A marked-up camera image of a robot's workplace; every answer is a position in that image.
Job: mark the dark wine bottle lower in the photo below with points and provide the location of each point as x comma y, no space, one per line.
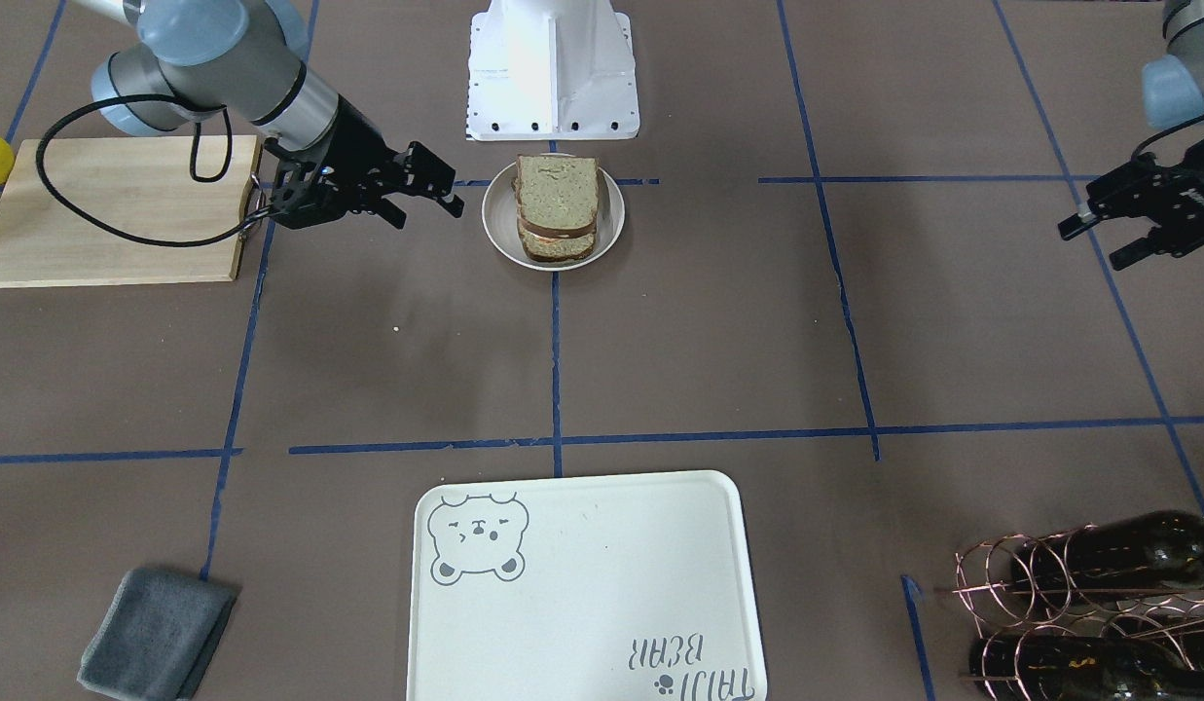
1035,666

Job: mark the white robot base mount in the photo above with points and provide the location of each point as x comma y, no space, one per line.
551,70

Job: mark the grey folded cloth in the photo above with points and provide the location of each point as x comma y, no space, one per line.
158,637

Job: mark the dark wine bottle upper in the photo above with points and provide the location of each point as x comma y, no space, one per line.
1157,552

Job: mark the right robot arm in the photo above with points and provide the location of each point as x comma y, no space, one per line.
196,59

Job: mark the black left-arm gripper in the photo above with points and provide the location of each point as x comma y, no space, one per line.
1172,188

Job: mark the white round plate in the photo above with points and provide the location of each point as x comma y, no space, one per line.
500,221

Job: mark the white bear tray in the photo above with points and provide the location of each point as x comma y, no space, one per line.
620,587

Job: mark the bread slice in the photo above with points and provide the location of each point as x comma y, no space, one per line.
553,250
557,196

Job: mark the wooden cutting board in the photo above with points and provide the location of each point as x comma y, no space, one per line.
135,215

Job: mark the copper wire bottle rack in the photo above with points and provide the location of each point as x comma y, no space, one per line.
1173,620

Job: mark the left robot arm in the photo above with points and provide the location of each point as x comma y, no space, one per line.
1173,85

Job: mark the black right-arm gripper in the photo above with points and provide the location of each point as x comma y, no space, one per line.
356,138

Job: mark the dark wine bottle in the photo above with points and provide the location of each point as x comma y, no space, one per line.
1035,666
1157,552

